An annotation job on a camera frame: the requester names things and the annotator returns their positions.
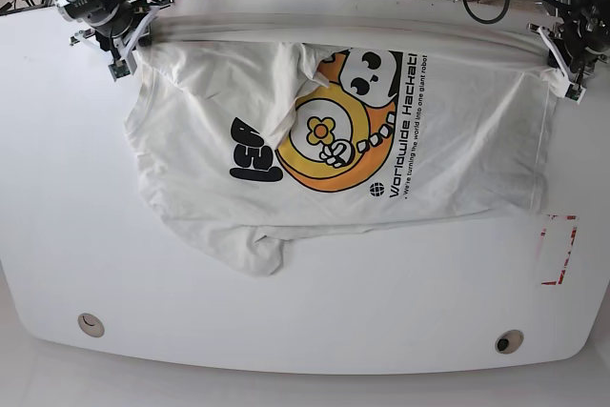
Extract right table grommet hole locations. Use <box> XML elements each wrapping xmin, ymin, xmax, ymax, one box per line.
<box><xmin>495</xmin><ymin>330</ymin><xmax>524</xmax><ymax>355</ymax></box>

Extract left table grommet hole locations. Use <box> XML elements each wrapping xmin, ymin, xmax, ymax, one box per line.
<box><xmin>77</xmin><ymin>313</ymin><xmax>105</xmax><ymax>338</ymax></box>

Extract red tape rectangle marking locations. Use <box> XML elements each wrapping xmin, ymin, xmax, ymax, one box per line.
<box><xmin>535</xmin><ymin>214</ymin><xmax>579</xmax><ymax>286</ymax></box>

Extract table grommet hole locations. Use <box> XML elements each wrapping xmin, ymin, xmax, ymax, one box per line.
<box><xmin>495</xmin><ymin>330</ymin><xmax>524</xmax><ymax>355</ymax></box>
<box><xmin>77</xmin><ymin>313</ymin><xmax>105</xmax><ymax>338</ymax></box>

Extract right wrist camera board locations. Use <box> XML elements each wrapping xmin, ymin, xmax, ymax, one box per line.
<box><xmin>109</xmin><ymin>60</ymin><xmax>132</xmax><ymax>81</ymax></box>

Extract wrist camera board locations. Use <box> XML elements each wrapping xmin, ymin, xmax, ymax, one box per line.
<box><xmin>565</xmin><ymin>83</ymin><xmax>586</xmax><ymax>105</ymax></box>
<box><xmin>109</xmin><ymin>60</ymin><xmax>132</xmax><ymax>81</ymax></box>

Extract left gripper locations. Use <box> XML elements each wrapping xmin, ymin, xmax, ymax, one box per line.
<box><xmin>528</xmin><ymin>0</ymin><xmax>609</xmax><ymax>99</ymax></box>

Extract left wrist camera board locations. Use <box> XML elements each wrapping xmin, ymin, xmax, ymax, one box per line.
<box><xmin>565</xmin><ymin>83</ymin><xmax>586</xmax><ymax>105</ymax></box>

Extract white printed T-shirt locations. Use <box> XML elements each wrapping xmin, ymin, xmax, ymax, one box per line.
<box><xmin>125</xmin><ymin>33</ymin><xmax>560</xmax><ymax>275</ymax></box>

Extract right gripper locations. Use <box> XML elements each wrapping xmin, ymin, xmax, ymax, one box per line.
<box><xmin>52</xmin><ymin>0</ymin><xmax>174</xmax><ymax>75</ymax></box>

